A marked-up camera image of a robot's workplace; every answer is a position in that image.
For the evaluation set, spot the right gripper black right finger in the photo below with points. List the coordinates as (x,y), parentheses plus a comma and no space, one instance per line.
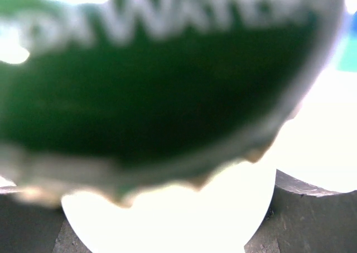
(305,218)

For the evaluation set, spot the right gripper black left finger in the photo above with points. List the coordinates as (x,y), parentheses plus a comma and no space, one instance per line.
(29,228)

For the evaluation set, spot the Chang soda water bottle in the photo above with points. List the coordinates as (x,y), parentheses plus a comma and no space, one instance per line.
(142,118)

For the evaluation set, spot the blue and yellow shelf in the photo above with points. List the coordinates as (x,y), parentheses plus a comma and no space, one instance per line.
(345,56)

